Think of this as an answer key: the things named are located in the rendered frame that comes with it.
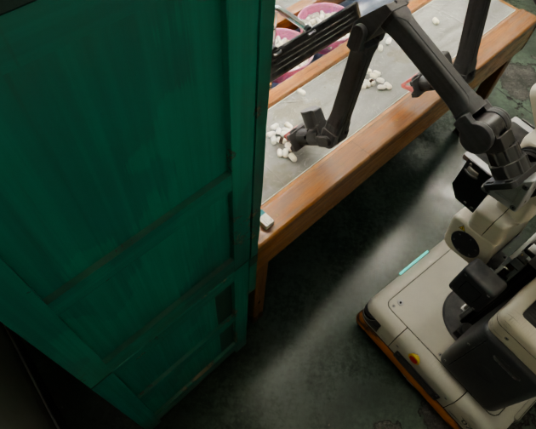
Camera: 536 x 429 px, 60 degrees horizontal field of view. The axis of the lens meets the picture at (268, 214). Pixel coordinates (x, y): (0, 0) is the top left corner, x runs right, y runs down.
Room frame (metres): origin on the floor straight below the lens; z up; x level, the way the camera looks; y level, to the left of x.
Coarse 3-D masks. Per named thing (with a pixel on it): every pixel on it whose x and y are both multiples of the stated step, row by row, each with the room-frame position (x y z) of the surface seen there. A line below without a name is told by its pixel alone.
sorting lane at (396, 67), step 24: (456, 0) 2.09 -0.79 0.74; (432, 24) 1.89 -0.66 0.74; (456, 24) 1.91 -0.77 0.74; (384, 48) 1.69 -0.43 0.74; (456, 48) 1.74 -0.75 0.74; (336, 72) 1.51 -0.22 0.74; (384, 72) 1.54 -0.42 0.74; (408, 72) 1.55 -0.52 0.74; (288, 96) 1.35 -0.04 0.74; (312, 96) 1.36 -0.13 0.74; (360, 96) 1.39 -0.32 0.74; (384, 96) 1.40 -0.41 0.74; (288, 120) 1.22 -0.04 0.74; (360, 120) 1.26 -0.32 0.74; (264, 168) 0.99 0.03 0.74; (288, 168) 1.00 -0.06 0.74; (264, 192) 0.89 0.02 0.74
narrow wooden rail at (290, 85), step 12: (420, 0) 2.02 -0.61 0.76; (432, 0) 2.07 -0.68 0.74; (336, 48) 1.63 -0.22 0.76; (324, 60) 1.55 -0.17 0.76; (336, 60) 1.56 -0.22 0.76; (300, 72) 1.46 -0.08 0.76; (312, 72) 1.47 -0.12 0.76; (288, 84) 1.39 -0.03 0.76; (300, 84) 1.40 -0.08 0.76; (276, 96) 1.32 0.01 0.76
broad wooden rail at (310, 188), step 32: (512, 32) 1.85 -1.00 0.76; (480, 64) 1.62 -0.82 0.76; (384, 128) 1.21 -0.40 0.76; (416, 128) 1.30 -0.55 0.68; (320, 160) 1.05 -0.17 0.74; (352, 160) 1.04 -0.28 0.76; (384, 160) 1.17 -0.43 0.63; (288, 192) 0.88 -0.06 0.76; (320, 192) 0.89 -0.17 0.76; (288, 224) 0.76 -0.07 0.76
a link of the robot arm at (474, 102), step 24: (384, 24) 0.99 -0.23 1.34; (408, 24) 0.97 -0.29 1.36; (408, 48) 0.94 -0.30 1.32; (432, 48) 0.93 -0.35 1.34; (432, 72) 0.89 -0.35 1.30; (456, 72) 0.89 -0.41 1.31; (456, 96) 0.83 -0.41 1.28; (480, 96) 0.84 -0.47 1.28; (456, 120) 0.79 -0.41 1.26; (504, 120) 0.79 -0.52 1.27; (480, 144) 0.74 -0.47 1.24
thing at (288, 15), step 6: (276, 6) 1.36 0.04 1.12; (276, 12) 1.35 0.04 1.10; (282, 12) 1.33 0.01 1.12; (288, 12) 1.32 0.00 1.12; (276, 18) 1.36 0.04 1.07; (288, 18) 1.31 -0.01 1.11; (294, 18) 1.30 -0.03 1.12; (276, 24) 1.36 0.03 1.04; (294, 24) 1.29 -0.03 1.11; (300, 24) 1.28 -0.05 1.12; (306, 24) 1.27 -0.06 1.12; (276, 30) 1.38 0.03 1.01; (306, 30) 1.25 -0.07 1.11; (276, 48) 1.15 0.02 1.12; (276, 54) 1.13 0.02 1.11; (270, 84) 1.36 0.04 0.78
